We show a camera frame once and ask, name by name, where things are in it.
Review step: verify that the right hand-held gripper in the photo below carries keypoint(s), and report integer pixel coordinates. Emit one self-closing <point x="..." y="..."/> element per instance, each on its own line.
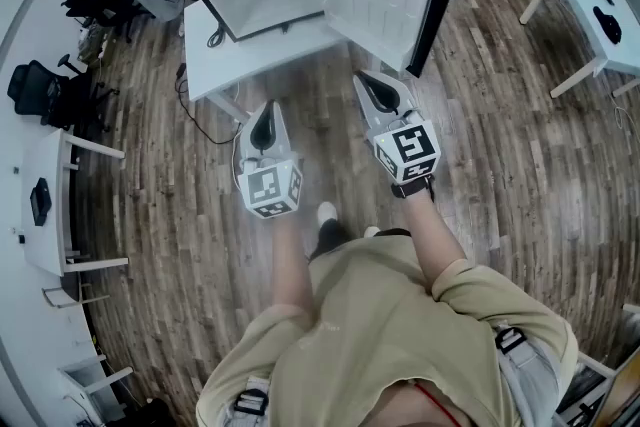
<point x="407" y="150"/>

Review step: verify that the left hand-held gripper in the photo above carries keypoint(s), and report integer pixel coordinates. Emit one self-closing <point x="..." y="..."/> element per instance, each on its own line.
<point x="270" y="187"/>

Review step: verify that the person's right forearm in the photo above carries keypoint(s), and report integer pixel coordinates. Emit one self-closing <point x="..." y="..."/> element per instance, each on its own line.
<point x="432" y="240"/>

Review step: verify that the person's left forearm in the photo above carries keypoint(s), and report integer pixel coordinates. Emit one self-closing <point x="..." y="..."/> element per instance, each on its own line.
<point x="292" y="265"/>

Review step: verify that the person's white shoe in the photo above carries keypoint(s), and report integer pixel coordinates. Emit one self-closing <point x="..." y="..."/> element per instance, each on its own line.
<point x="371" y="231"/>
<point x="327" y="211"/>

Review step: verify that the person's black trousers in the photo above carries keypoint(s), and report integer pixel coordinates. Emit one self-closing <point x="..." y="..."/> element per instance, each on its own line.
<point x="330" y="237"/>

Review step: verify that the beige t-shirt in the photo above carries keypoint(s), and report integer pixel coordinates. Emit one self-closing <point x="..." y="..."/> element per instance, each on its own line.
<point x="380" y="330"/>

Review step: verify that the black box device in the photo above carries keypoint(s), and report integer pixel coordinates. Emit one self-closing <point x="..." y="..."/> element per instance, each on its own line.
<point x="41" y="200"/>

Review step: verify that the long white desk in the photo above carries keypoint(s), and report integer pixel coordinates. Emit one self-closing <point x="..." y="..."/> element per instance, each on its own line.
<point x="42" y="215"/>

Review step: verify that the black curved device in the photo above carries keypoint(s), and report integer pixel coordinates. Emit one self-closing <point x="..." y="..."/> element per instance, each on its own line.
<point x="607" y="25"/>

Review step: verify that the white low shelf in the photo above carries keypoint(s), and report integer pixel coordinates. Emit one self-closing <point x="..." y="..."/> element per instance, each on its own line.
<point x="87" y="377"/>

